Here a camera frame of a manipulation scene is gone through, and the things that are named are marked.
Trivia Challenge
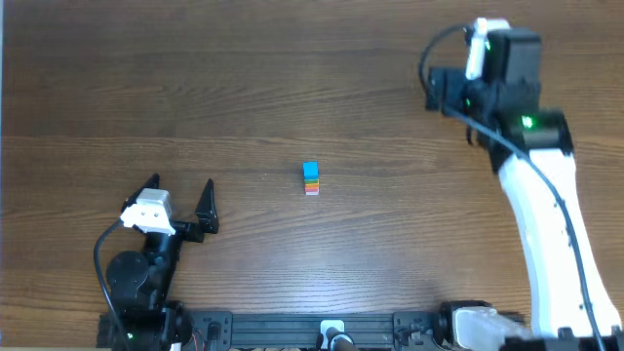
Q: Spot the mounting rail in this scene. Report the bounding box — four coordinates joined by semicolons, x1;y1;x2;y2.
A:
97;310;529;350

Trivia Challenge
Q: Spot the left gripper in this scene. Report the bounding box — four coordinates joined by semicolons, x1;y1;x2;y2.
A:
121;173;220;245

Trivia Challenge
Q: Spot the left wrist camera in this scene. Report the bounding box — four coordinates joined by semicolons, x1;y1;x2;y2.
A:
119;188;176;236

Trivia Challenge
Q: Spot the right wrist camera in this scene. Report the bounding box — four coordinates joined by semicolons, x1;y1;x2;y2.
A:
464;18;511;82

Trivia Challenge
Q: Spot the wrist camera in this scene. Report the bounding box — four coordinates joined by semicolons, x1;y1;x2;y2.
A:
119;188;176;236
464;18;511;82

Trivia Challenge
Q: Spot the black cable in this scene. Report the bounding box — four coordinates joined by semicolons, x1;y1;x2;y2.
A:
417;22;604;351
93;218;129;351

